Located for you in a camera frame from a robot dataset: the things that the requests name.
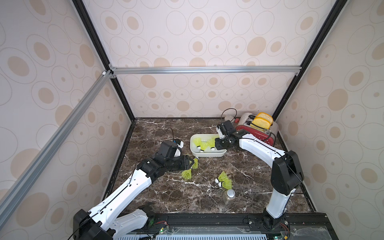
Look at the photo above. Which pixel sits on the green shuttlecock low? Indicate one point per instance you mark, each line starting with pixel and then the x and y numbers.
pixel 226 184

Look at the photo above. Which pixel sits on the silver left aluminium rail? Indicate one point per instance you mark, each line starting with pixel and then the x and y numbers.
pixel 22 186

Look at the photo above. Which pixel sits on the clear jar with powder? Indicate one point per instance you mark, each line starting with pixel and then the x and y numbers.
pixel 229 118

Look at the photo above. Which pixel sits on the yellow toast slice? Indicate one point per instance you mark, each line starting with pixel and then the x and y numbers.
pixel 266 117
pixel 261 123

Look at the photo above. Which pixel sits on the back yellow toast slice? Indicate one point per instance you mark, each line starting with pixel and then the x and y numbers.
pixel 266 117

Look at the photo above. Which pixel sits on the red dotted toaster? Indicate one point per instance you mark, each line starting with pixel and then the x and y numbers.
pixel 267 136

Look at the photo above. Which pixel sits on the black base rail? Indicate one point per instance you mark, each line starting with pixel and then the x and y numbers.
pixel 292 224

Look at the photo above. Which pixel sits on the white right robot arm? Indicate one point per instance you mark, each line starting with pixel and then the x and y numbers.
pixel 286 174

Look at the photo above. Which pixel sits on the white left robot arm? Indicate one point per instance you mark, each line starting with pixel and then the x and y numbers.
pixel 126 189

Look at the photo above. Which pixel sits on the metal lidded shaker jar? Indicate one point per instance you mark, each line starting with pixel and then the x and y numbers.
pixel 229 197

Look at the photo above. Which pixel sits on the white storage box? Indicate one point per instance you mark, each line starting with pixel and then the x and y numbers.
pixel 207 153

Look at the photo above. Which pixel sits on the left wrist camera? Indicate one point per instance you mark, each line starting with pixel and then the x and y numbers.
pixel 180 145

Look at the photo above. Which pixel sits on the green shuttlecock group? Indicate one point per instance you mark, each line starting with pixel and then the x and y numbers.
pixel 187 174
pixel 200 145
pixel 195 164

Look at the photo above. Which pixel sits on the front yellow toast slice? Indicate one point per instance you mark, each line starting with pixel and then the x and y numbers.
pixel 261 123

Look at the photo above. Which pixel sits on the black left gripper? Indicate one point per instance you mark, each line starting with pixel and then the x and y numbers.
pixel 184 162

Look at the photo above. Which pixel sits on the silver horizontal aluminium rail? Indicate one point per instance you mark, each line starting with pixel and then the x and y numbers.
pixel 215 70

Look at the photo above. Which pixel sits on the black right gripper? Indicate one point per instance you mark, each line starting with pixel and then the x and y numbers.
pixel 222 142

